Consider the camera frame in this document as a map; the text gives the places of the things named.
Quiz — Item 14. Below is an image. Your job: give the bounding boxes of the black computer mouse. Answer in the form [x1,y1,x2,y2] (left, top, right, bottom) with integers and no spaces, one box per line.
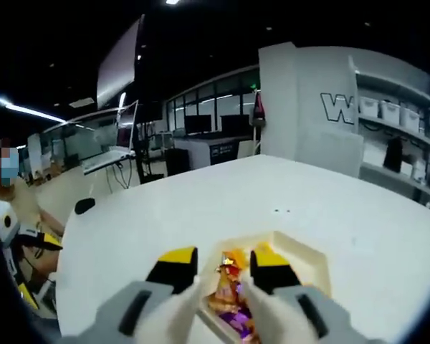
[74,197,97,216]

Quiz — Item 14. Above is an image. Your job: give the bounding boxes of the white keyboard tray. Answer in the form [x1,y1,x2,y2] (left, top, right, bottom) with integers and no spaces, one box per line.
[82,148,136,176]

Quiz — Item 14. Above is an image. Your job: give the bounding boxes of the white tilted monitor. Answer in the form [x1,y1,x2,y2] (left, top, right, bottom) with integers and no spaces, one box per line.
[115,92,140,150]

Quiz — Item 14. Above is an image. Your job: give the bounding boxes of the pile of assorted candies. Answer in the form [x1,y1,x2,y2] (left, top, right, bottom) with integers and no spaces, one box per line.
[206,242,273,343]

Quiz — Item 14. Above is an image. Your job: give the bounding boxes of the grey cabinet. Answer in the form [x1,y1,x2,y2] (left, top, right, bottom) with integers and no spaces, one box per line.
[172,137,261,166]

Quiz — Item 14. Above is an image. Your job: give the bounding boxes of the grey pink hanging device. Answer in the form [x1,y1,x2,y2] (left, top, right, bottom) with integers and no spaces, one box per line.
[249,92,267,127]

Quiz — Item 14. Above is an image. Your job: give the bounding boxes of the ceiling light strip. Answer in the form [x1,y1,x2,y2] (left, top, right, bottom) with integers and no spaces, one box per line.
[0,95,65,123]

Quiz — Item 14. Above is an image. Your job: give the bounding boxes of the white lidded storage bin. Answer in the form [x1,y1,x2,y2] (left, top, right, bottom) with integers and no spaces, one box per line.
[380,100,401,123]
[401,105,422,128]
[359,96,380,118]

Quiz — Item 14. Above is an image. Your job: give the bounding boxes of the large hanging display screen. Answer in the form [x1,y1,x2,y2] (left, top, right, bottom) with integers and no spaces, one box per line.
[95,14,145,109]

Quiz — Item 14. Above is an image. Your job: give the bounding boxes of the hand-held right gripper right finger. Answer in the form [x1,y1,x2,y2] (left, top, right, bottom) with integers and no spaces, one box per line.
[249,249,349,344]

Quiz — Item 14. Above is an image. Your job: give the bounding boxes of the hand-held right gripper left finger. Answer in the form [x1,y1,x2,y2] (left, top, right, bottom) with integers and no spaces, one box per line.
[92,245,200,344]

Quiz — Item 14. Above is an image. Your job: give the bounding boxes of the black computer monitor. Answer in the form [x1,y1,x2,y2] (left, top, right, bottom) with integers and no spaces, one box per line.
[220,114,252,136]
[183,114,213,135]

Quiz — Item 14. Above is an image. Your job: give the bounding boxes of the grey metal shelf rack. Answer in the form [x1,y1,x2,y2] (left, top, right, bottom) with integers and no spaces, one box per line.
[347,55,430,211]

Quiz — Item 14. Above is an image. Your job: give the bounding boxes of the cream hexagonal container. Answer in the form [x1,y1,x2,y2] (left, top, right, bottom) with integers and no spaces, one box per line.
[196,230,333,343]

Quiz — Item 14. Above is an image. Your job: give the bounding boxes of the black computer tower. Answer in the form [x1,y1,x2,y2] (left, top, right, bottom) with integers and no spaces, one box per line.
[164,148,191,177]

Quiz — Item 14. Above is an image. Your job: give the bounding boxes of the black bag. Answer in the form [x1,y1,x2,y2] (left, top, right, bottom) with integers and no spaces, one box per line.
[383,137,403,172]

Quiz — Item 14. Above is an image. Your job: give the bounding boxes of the black monitor stand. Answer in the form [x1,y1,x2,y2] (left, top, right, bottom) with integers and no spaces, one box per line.
[135,107,166,180]

